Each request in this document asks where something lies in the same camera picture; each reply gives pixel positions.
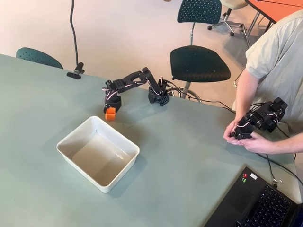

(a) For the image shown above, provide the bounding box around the person's right hand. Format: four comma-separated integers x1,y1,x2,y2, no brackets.
223,118,244,144

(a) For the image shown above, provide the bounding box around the black USB cable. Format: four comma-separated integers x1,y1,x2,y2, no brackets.
254,152,279,189

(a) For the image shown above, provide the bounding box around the black laptop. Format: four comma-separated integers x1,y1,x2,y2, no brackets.
205,166,303,227

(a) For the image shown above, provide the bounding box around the green perforated chair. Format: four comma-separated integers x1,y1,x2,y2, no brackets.
16,47,64,70
169,0,232,104

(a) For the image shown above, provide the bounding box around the black leader arm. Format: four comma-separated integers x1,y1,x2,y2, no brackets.
229,96,289,140

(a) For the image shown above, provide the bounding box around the person's left forearm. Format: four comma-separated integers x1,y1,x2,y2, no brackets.
259,136,303,155

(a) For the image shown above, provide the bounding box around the beige wheeled office chair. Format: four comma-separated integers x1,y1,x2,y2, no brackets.
207,0,248,37

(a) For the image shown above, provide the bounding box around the black gooseneck clamp holder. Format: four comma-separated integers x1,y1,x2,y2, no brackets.
66,0,85,81

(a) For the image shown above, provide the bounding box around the person's right forearm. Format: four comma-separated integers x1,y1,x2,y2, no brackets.
233,68,258,126

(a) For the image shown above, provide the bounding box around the person's left hand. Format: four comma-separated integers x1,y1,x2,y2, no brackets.
234,132,262,152

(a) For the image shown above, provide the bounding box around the orange cube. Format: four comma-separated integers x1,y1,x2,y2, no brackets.
105,107,117,122

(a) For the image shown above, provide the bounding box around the orange table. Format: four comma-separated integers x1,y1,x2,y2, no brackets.
243,0,303,56

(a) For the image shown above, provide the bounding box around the white plastic bin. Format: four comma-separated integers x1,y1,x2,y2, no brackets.
56,115,140,194

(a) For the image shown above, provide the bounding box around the person's torso in grey t-shirt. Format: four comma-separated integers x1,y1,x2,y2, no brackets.
232,9,303,138

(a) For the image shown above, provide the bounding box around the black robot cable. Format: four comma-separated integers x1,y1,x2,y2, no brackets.
168,80,237,113

